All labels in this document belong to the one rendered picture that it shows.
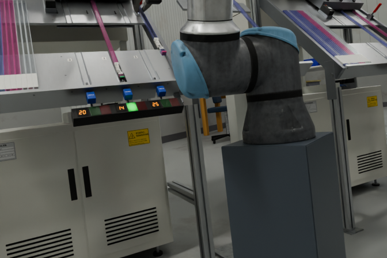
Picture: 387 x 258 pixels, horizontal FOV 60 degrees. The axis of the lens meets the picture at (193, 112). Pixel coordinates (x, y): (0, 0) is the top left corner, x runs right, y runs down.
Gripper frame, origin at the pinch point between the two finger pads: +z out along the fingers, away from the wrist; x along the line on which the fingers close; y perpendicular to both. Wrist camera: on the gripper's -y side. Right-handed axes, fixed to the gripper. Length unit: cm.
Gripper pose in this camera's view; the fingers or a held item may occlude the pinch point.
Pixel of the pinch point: (140, 11)
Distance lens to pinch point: 123.5
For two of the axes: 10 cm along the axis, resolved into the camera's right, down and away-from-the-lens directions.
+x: -9.0, 1.2, -4.3
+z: -3.2, 5.0, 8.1
